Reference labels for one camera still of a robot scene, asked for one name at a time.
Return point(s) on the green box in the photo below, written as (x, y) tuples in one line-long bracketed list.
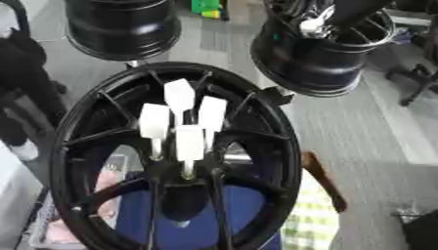
[(205, 8)]

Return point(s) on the black wheel rim with spokes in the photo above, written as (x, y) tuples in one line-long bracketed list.
[(311, 63)]

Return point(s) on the brown wooden chair leg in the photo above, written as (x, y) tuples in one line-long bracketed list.
[(324, 177)]

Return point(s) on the black spoked wheel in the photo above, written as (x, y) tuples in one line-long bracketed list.
[(266, 153)]

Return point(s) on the clear plastic bin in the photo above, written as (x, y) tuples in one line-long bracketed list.
[(57, 224)]

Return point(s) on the white pin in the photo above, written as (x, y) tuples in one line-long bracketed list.
[(189, 143), (154, 123), (212, 114), (179, 95)]

